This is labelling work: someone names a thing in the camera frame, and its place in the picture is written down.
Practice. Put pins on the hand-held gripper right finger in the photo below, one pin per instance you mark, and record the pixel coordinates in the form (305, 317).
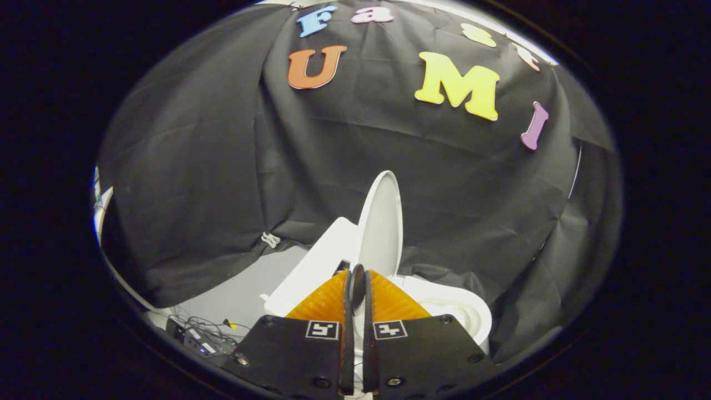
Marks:
(369, 355)

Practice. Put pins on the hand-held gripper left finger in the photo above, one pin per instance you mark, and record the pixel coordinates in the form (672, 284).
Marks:
(347, 355)

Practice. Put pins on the white toilet bowl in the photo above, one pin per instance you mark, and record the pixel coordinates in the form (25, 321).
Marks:
(452, 318)

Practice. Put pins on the white toilet tank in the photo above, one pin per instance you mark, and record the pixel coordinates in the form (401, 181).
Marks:
(316, 266)

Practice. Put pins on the yellow tape tag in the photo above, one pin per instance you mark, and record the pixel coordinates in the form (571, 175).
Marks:
(230, 324)

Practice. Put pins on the white plastic clip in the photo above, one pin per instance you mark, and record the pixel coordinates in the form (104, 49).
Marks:
(270, 240)

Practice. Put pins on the black power strip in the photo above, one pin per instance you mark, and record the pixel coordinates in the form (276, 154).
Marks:
(194, 339)

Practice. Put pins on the black backdrop cloth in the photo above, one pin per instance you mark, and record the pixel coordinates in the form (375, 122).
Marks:
(333, 155)

